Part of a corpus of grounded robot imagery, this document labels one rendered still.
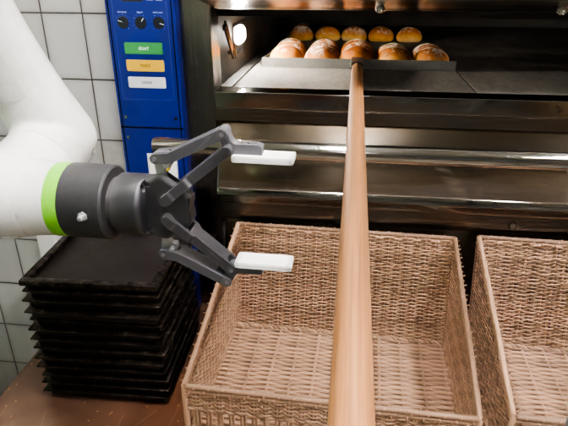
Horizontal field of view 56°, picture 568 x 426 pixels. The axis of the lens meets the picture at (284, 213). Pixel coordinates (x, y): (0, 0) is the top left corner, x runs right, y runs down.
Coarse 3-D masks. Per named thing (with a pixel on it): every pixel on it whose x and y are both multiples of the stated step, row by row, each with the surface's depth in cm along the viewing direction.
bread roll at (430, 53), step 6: (426, 48) 152; (432, 48) 151; (438, 48) 152; (420, 54) 152; (426, 54) 151; (432, 54) 150; (438, 54) 150; (444, 54) 151; (432, 60) 150; (438, 60) 150; (444, 60) 151
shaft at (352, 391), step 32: (352, 96) 109; (352, 128) 88; (352, 160) 74; (352, 192) 63; (352, 224) 56; (352, 256) 50; (352, 288) 45; (352, 320) 41; (352, 352) 37; (352, 384) 35; (352, 416) 32
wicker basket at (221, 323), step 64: (320, 256) 135; (384, 256) 133; (448, 256) 130; (256, 320) 141; (320, 320) 138; (384, 320) 136; (448, 320) 128; (192, 384) 101; (256, 384) 121; (320, 384) 121; (384, 384) 121; (448, 384) 121
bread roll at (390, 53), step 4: (388, 48) 153; (392, 48) 152; (396, 48) 152; (400, 48) 152; (380, 52) 154; (384, 52) 153; (388, 52) 152; (392, 52) 152; (396, 52) 152; (400, 52) 152; (404, 52) 152; (380, 56) 153; (384, 56) 152; (388, 56) 152; (392, 56) 152; (396, 56) 152; (400, 56) 152; (404, 56) 152; (408, 56) 153
